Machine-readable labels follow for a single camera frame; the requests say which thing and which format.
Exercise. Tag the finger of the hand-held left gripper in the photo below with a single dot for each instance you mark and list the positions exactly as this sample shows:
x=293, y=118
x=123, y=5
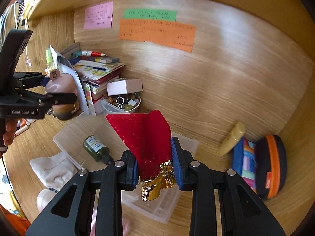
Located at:
x=61, y=98
x=32, y=80

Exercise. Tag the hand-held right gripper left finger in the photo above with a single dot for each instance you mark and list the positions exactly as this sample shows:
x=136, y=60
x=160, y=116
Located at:
x=133, y=179

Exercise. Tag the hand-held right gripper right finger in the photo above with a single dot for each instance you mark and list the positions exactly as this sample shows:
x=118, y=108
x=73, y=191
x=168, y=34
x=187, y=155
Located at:
x=177, y=162

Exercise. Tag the pink candle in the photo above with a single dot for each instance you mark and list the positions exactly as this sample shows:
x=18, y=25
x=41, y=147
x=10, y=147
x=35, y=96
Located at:
x=64, y=84

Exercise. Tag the red velvet pouch gold tie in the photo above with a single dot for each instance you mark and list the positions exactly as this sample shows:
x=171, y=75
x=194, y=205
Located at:
x=147, y=137

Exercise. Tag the large clear plastic box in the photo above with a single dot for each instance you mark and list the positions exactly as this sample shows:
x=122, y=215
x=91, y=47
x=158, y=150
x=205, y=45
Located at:
x=73, y=139

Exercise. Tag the clear plastic bowl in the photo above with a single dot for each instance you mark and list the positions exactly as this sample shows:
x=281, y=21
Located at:
x=105, y=107

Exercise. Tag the cream cylindrical jar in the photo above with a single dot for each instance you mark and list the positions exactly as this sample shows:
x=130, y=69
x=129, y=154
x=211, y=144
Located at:
x=45, y=200

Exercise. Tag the wooden desktop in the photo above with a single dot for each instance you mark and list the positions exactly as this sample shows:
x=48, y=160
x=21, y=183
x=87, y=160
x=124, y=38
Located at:
x=209, y=150

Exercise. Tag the person's left hand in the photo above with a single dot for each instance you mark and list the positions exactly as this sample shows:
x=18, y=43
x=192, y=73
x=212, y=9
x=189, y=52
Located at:
x=10, y=132

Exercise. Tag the brown mug with lid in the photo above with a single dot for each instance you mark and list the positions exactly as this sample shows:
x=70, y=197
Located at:
x=65, y=111

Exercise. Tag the red white marker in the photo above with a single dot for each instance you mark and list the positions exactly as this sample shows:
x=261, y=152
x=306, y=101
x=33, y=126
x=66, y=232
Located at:
x=22, y=129

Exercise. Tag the pale green spray bottle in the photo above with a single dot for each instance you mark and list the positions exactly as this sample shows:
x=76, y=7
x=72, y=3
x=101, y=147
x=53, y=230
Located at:
x=51, y=62

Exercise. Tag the fruit print card strip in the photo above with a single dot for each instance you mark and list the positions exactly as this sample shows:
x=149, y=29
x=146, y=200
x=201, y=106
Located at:
x=88, y=94

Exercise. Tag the small clear plastic box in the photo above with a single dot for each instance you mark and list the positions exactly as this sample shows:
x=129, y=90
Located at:
x=157, y=209

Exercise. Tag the stack of books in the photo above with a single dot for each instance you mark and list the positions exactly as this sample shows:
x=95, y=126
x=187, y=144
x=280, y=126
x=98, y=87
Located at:
x=103, y=75

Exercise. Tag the dark green glass bottle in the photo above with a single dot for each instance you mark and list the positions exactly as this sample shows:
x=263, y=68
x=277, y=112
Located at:
x=94, y=146

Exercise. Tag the red white pen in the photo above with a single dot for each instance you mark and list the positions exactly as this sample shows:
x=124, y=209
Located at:
x=89, y=53

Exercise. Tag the yellow tube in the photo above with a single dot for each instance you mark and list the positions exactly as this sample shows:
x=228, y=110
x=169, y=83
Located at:
x=232, y=139

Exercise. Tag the small white box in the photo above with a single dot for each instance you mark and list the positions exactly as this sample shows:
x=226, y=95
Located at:
x=123, y=88

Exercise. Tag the bowl of beads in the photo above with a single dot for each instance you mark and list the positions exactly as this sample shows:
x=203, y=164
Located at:
x=125, y=103

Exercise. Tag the blue colourful pencil case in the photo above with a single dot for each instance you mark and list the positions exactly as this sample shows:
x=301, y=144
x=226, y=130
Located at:
x=246, y=162

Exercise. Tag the black orange zip case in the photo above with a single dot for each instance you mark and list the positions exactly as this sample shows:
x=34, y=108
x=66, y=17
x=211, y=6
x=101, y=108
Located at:
x=265, y=162

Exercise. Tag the pink sticky note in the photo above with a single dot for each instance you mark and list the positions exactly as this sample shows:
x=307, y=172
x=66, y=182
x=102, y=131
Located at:
x=98, y=14

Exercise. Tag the printed cloth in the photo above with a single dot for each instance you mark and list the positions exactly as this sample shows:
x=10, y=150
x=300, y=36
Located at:
x=12, y=206

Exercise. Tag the orange cloth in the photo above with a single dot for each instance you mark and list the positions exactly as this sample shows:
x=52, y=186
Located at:
x=17, y=223

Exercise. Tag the orange sticky note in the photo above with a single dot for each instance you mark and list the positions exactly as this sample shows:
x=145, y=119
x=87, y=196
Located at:
x=157, y=34

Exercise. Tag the green sticky note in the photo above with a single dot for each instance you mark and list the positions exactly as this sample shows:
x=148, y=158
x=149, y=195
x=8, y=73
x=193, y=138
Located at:
x=150, y=15

